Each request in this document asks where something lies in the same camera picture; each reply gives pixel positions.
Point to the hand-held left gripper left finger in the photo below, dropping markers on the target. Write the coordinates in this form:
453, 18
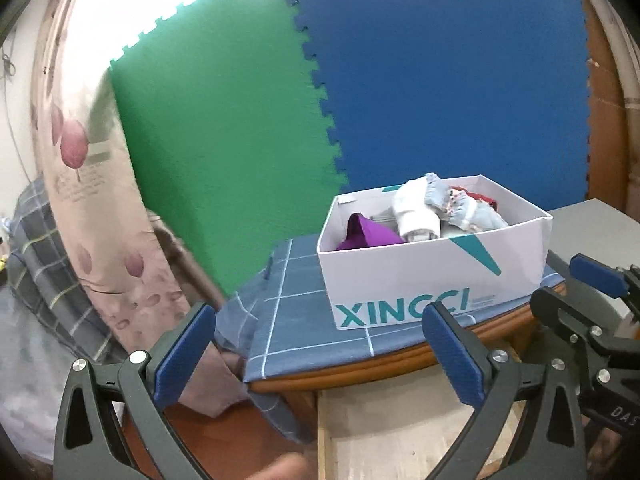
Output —
184, 352

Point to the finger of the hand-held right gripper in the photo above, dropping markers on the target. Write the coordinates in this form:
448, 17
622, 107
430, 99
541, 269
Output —
555, 307
600, 274

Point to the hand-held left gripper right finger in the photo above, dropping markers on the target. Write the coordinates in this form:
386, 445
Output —
450, 355

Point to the white cardboard shoe box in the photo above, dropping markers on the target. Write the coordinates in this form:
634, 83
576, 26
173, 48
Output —
400, 280

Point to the light blue underwear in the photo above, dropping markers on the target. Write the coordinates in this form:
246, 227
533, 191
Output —
475, 215

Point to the red underwear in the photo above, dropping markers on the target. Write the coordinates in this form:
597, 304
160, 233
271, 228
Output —
480, 197

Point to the white underwear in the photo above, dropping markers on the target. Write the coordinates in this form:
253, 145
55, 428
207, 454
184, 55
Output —
415, 210

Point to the grey cabinet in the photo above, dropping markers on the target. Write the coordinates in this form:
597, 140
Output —
590, 230

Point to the wooden nightstand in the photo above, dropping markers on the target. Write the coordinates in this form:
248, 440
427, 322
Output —
350, 375

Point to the blue plaid cloth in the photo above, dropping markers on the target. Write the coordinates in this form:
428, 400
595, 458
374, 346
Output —
300, 320

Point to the purple cloth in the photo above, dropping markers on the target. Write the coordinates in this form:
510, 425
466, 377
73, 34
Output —
370, 235

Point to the grey patterned bed sheet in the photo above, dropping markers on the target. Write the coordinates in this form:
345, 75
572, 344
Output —
30, 385

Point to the grey plaid bedding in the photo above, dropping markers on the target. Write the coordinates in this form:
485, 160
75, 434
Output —
45, 260

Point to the beige flower print curtain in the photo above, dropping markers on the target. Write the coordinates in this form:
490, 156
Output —
100, 200

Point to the green foam mat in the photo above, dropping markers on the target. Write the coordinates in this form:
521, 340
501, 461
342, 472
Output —
225, 135

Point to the blue foam mat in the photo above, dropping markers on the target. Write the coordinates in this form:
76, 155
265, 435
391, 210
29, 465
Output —
450, 70

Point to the wooden door frame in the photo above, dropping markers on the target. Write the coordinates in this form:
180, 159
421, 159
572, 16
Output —
605, 125

